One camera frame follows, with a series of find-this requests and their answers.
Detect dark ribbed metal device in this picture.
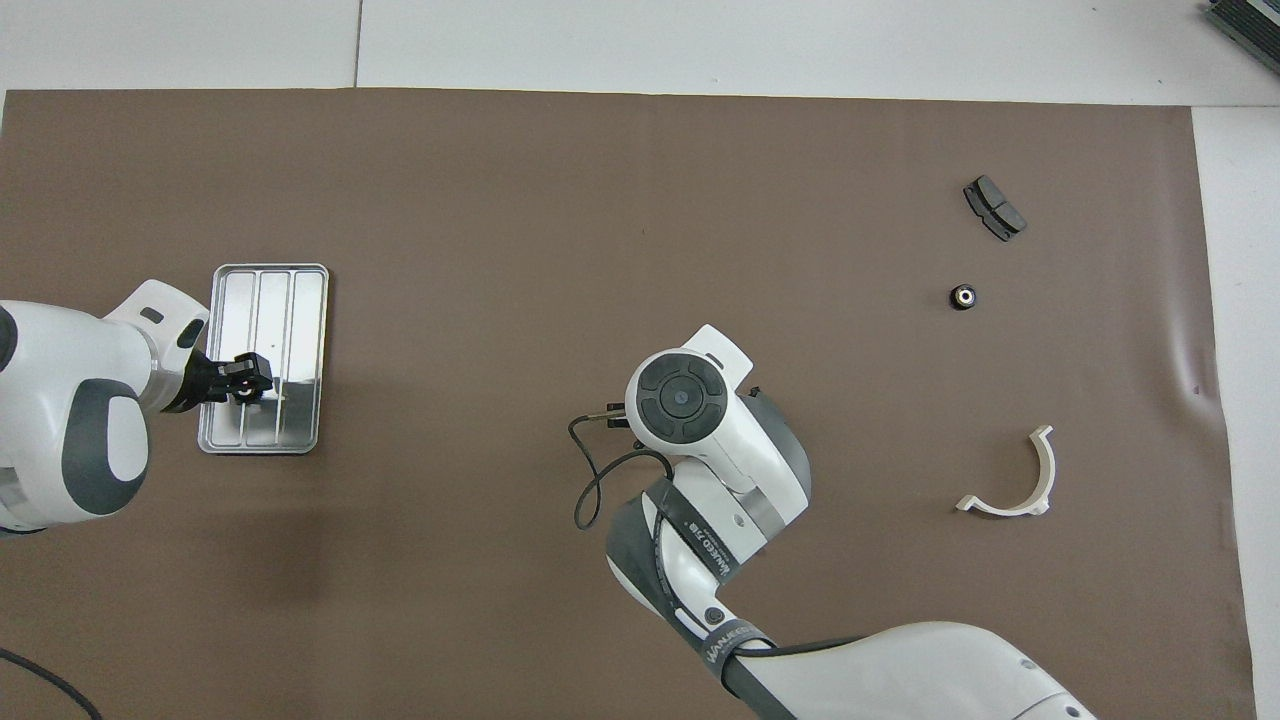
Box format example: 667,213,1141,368
1198,0,1280,76

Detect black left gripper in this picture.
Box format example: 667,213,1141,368
185,352,275,411

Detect brown table mat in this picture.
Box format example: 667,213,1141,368
0,88,1259,720

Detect short grey brake pad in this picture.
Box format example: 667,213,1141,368
963,175,1028,243

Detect silver metal tray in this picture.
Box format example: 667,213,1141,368
198,263,329,456

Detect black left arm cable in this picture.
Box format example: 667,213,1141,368
0,647,103,720

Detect white curved plastic bracket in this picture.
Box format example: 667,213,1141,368
955,425,1057,517

